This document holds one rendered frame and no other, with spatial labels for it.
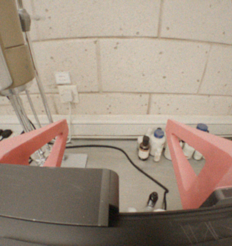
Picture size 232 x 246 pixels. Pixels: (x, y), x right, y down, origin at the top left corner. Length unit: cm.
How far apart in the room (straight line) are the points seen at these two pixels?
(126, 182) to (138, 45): 52
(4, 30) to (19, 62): 6
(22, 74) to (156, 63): 47
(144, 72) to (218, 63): 32
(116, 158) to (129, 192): 16
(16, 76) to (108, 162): 46
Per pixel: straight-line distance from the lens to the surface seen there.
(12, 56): 31
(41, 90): 47
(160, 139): 60
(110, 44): 58
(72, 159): 63
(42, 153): 46
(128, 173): 58
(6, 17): 32
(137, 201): 53
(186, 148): 65
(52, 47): 63
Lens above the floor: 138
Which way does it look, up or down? 37 degrees down
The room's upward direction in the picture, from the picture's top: straight up
